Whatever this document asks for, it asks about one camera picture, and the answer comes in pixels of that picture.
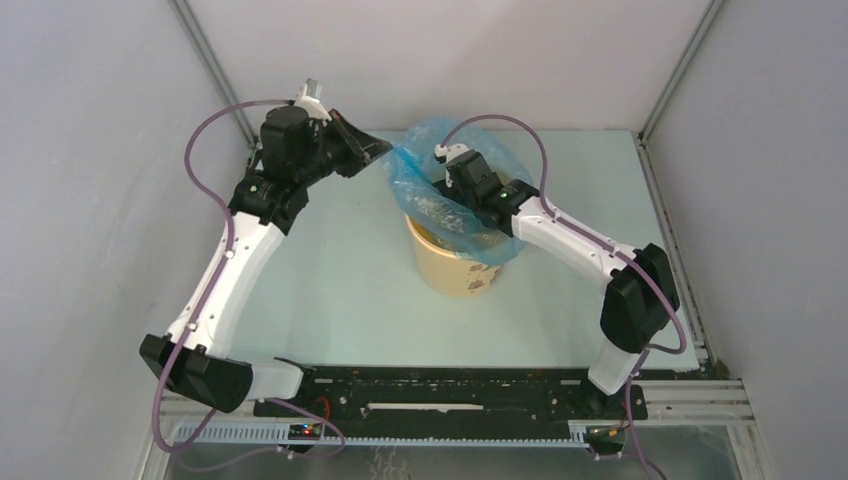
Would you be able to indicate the small circuit board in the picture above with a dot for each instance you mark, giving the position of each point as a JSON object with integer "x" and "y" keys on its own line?
{"x": 606, "y": 434}
{"x": 305, "y": 432}

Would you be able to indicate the aluminium frame post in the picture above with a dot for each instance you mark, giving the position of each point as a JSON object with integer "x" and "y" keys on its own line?
{"x": 186, "y": 16}
{"x": 688, "y": 55}

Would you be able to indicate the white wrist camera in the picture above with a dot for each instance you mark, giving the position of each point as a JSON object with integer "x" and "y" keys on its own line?
{"x": 447, "y": 155}
{"x": 308, "y": 99}

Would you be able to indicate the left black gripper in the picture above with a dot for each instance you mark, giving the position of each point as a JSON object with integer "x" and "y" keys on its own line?
{"x": 360, "y": 148}

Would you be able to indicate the grey slotted cable duct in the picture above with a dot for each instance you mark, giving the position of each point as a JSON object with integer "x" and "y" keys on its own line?
{"x": 274, "y": 433}

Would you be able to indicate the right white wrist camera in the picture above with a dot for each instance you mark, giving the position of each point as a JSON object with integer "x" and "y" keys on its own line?
{"x": 447, "y": 155}

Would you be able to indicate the left aluminium frame post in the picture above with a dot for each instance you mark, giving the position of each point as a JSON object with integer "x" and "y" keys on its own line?
{"x": 186, "y": 16}

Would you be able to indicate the right aluminium frame post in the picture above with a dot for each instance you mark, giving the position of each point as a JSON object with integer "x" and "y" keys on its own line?
{"x": 688, "y": 55}

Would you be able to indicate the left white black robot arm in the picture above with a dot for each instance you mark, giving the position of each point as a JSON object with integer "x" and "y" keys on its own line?
{"x": 300, "y": 146}

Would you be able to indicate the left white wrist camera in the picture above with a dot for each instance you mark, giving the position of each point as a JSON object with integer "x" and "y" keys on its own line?
{"x": 308, "y": 99}

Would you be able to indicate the yellow cartoon trash bin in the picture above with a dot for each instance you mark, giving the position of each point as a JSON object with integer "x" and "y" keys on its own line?
{"x": 444, "y": 270}

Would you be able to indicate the right small circuit board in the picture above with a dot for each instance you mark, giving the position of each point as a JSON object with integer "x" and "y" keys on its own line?
{"x": 606, "y": 434}

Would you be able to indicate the left small circuit board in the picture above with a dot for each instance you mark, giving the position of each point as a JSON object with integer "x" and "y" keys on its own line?
{"x": 305, "y": 432}

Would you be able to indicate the blue plastic trash bag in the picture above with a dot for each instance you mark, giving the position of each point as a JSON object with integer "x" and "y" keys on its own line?
{"x": 412, "y": 172}

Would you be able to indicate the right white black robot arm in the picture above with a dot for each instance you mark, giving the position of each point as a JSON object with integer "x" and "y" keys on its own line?
{"x": 639, "y": 292}

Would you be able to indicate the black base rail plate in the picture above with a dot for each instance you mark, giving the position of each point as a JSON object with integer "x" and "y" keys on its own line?
{"x": 475, "y": 401}

